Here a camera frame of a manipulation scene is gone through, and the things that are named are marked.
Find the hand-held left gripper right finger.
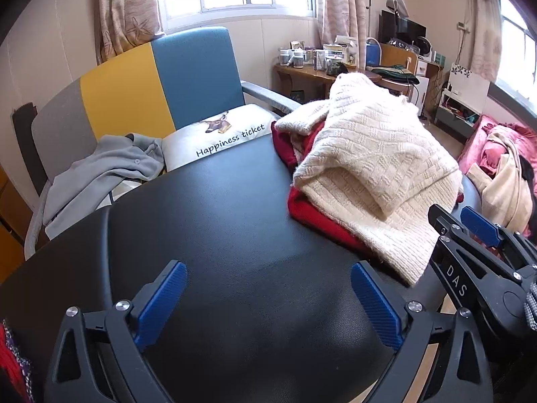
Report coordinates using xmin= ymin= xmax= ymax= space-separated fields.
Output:
xmin=350 ymin=260 xmax=493 ymax=403

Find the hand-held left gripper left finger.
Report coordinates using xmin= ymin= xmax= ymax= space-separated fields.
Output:
xmin=44 ymin=259 xmax=188 ymax=403

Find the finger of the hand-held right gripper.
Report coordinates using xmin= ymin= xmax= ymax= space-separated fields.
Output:
xmin=460 ymin=206 xmax=537 ymax=270
xmin=428 ymin=204 xmax=525 ymax=316

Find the cream knit sweater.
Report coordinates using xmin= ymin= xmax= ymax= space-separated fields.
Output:
xmin=275 ymin=73 xmax=464 ymax=286

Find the beige garment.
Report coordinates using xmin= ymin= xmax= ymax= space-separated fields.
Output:
xmin=467 ymin=128 xmax=533 ymax=227

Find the red garment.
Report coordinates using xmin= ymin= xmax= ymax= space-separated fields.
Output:
xmin=271 ymin=120 xmax=464 ymax=261

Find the grey low cabinet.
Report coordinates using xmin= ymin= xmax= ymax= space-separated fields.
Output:
xmin=434 ymin=92 xmax=479 ymax=139

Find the grey garment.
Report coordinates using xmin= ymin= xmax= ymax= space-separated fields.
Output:
xmin=42 ymin=133 xmax=166 ymax=240

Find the red patterned cloth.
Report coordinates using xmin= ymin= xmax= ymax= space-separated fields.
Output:
xmin=0 ymin=318 xmax=36 ymax=403

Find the orange wooden cabinet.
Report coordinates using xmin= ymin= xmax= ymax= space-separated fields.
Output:
xmin=0 ymin=164 xmax=34 ymax=282

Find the dark green cloth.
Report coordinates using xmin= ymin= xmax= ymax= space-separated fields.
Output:
xmin=367 ymin=65 xmax=421 ymax=85

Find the white printed pillow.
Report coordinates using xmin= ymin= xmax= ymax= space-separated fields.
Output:
xmin=161 ymin=103 xmax=280 ymax=173

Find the narrow window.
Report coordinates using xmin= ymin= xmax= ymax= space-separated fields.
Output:
xmin=495 ymin=0 xmax=537 ymax=101

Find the black monitor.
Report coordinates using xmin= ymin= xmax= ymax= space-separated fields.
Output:
xmin=379 ymin=10 xmax=427 ymax=45

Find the black board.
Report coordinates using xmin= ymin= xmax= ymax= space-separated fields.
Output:
xmin=12 ymin=103 xmax=49 ymax=185

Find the wooden desk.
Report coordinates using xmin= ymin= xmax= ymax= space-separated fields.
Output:
xmin=275 ymin=64 xmax=382 ymax=101

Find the grey yellow blue armchair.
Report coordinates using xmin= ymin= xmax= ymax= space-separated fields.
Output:
xmin=12 ymin=26 xmax=303 ymax=261

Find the group of jars and boxes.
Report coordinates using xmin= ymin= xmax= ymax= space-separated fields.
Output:
xmin=279 ymin=40 xmax=361 ymax=72

